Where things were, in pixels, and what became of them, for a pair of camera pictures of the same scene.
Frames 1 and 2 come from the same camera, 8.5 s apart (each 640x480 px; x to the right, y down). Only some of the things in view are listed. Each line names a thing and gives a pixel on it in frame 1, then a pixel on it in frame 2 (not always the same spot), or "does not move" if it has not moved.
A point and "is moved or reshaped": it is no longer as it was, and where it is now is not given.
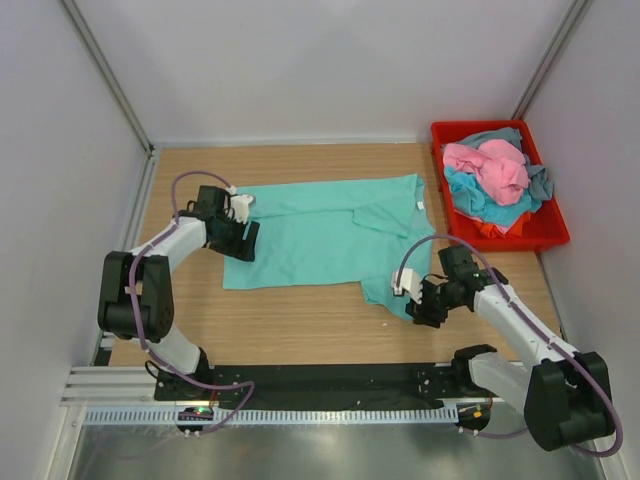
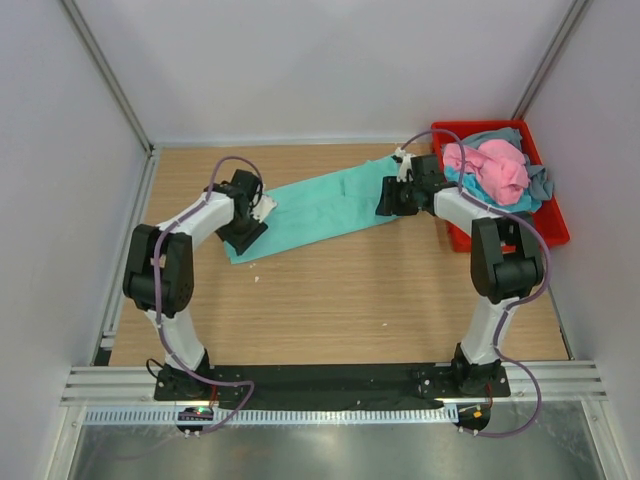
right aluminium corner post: (576, 10) does not move
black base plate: (334, 383) does not move
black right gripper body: (438, 296) to (400, 197)
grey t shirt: (540, 185) does not move
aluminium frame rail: (110, 386) does not move
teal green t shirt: (351, 231) is moved or reshaped
